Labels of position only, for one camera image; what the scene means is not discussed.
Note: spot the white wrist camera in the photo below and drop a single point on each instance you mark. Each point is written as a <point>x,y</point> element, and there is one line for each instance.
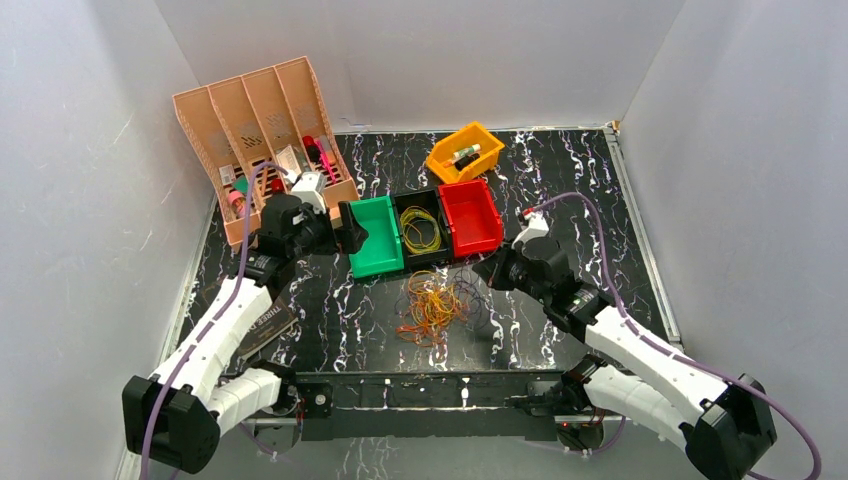
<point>309,189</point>
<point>535,226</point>

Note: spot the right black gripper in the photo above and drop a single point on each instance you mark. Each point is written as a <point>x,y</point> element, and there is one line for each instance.
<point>494,270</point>

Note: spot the dark book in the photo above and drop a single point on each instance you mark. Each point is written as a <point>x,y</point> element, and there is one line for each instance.
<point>269,327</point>

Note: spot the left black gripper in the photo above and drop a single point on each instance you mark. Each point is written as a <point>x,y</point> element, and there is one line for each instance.
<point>334,227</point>

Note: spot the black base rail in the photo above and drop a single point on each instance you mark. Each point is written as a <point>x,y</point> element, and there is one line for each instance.
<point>533,405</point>

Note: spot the pink pen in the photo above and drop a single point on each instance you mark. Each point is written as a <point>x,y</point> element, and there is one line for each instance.
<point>325,159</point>

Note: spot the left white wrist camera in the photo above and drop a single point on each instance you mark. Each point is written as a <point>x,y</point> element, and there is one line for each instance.
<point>309,189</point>

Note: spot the white box in organizer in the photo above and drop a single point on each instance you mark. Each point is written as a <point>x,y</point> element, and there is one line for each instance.
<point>290,160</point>

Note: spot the red plastic bin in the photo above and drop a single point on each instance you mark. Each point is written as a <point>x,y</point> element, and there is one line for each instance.
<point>474,222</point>

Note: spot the pink plastic file organizer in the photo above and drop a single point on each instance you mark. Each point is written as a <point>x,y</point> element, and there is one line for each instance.
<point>235,124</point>

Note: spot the green plastic bin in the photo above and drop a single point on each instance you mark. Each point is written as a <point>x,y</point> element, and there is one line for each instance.
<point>381,252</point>

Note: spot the black marker in yellow bin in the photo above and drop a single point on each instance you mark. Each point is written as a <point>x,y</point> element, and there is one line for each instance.
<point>466,161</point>

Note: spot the red capped dark bottle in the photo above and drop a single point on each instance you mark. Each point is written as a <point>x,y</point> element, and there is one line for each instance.
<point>277,186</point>

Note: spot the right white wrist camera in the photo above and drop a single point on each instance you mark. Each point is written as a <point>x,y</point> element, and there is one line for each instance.
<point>535,226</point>

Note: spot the yellow plastic bin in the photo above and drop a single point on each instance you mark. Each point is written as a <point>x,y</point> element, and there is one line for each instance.
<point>439,161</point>

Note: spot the black plastic bin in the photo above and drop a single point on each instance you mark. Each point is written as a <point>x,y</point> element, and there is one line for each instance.
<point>425,239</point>

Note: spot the pink bottle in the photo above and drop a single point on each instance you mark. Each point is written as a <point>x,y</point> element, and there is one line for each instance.
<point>238,203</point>

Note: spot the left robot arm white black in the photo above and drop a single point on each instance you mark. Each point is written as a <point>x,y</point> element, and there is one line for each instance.
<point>177,415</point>

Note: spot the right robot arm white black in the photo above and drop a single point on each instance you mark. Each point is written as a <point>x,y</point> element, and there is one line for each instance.
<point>723,426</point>

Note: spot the glue stick in yellow bin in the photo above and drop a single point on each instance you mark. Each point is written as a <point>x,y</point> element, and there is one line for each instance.
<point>474,148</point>

